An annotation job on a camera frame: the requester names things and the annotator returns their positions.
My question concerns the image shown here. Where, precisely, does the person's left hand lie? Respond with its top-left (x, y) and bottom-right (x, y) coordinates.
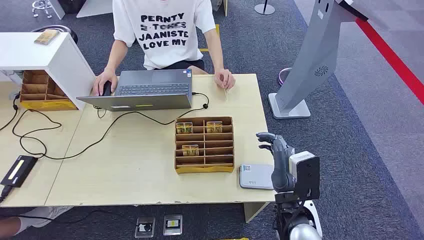
top-left (213, 68), bottom-right (237, 91)

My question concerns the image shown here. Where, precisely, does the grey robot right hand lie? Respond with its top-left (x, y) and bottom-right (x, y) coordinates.
top-left (255, 132), bottom-right (297, 193)

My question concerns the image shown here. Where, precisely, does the person's right hand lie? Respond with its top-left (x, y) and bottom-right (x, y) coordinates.
top-left (92, 68), bottom-right (119, 97)

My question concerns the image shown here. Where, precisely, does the grey white card reader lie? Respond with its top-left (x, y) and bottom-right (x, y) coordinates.
top-left (239, 163), bottom-right (276, 191)

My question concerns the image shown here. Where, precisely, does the gold room key card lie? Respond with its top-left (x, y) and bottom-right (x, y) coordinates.
top-left (175, 121), bottom-right (194, 135)
top-left (205, 121), bottom-right (223, 134)
top-left (181, 144), bottom-right (200, 157)

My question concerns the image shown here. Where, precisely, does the wooden card organizer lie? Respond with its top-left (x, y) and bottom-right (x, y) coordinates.
top-left (19, 69), bottom-right (79, 112)
top-left (174, 116), bottom-right (235, 175)

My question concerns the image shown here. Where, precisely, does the gold patterned card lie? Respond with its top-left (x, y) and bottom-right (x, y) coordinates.
top-left (33, 29), bottom-right (61, 46)

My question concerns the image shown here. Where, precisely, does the person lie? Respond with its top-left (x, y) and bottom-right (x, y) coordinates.
top-left (92, 0), bottom-right (237, 97)

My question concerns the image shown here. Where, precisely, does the grey laptop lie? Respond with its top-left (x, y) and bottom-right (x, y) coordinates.
top-left (76, 68), bottom-right (194, 112)

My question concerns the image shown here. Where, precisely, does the white shelf box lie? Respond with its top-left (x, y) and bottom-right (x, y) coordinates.
top-left (0, 32), bottom-right (97, 111)

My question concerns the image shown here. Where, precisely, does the beige table leg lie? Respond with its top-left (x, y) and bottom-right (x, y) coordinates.
top-left (243, 202), bottom-right (270, 224)

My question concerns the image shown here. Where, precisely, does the black round stool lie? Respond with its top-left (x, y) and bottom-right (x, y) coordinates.
top-left (30, 25), bottom-right (79, 45)

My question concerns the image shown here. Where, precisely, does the white board panel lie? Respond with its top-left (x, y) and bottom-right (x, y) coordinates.
top-left (76, 0), bottom-right (114, 19)

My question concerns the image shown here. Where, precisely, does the grey stanchion base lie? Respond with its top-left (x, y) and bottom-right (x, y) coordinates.
top-left (254, 0), bottom-right (276, 16)

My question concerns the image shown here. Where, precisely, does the grey kiosk stand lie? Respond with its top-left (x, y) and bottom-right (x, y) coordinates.
top-left (268, 0), bottom-right (369, 120)

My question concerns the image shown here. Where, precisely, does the chrome chair base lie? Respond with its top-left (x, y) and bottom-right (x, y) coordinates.
top-left (31, 0), bottom-right (54, 19)

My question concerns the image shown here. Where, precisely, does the floor socket with yellow label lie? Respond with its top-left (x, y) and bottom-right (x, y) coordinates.
top-left (162, 214), bottom-right (183, 236)

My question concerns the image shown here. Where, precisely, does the black adapter yellow label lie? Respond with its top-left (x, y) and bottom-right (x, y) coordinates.
top-left (0, 155), bottom-right (39, 189)

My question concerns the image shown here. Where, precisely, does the floor socket with white plug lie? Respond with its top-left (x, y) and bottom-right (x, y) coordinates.
top-left (134, 216), bottom-right (156, 239)

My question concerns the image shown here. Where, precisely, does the red barrier belt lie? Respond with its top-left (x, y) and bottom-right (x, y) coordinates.
top-left (355, 18), bottom-right (424, 106)

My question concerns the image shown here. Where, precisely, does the bystander's leg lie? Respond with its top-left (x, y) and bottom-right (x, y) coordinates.
top-left (0, 206), bottom-right (74, 239)

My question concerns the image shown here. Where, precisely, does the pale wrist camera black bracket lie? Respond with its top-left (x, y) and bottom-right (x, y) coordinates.
top-left (288, 151), bottom-right (321, 201)

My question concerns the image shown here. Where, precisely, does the black laptop cable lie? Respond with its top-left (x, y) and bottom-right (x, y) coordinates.
top-left (12, 92), bottom-right (210, 161)

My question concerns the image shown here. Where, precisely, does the purple ring base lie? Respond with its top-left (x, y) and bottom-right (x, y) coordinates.
top-left (277, 67), bottom-right (293, 86)

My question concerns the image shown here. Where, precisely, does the beige furniture post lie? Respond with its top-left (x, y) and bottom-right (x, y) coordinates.
top-left (211, 0), bottom-right (229, 17)

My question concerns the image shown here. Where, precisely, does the black cable with plug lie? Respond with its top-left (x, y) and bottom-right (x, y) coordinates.
top-left (0, 93), bottom-right (21, 132)

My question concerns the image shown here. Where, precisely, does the black floor cable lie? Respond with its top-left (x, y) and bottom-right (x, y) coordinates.
top-left (0, 209), bottom-right (137, 225)

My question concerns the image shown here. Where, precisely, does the black adapter cable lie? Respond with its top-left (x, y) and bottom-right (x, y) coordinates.
top-left (0, 185), bottom-right (14, 204)

